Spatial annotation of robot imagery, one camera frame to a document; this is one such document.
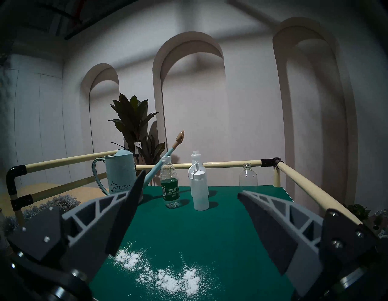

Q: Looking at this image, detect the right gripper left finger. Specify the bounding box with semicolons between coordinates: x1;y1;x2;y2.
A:
8;170;146;282

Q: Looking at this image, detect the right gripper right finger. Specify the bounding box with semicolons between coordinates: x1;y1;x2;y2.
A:
238;191;378;296

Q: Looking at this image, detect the grey fluffy duster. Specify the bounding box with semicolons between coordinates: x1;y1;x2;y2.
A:
0;195;81;237

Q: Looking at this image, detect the white powder pile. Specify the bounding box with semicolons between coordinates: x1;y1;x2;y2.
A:
115;249;202;295

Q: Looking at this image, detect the green three-tier shelf cart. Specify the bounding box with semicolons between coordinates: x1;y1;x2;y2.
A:
6;157;364;301

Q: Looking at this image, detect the light wooden table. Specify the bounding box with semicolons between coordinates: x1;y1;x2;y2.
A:
0;181;105;219

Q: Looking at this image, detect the light blue watering can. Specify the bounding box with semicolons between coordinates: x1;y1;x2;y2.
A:
92;130;185;196

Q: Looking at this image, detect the bushy small potted plant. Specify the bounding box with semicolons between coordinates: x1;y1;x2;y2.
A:
346;204;371;220

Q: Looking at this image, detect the empty clear glass bottle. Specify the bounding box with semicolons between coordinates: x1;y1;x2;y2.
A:
239;163;258;192

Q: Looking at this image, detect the green label water bottle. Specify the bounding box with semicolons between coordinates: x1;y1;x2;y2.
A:
160;156;180;209

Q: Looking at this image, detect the white capped squeeze bottle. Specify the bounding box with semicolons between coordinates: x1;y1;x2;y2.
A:
187;162;209;211

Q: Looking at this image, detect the tall dark leafy plant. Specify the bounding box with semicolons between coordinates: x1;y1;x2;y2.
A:
108;93;166;166

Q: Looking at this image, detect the tall white plastic bottle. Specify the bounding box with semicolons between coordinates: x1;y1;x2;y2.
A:
191;150;209;198

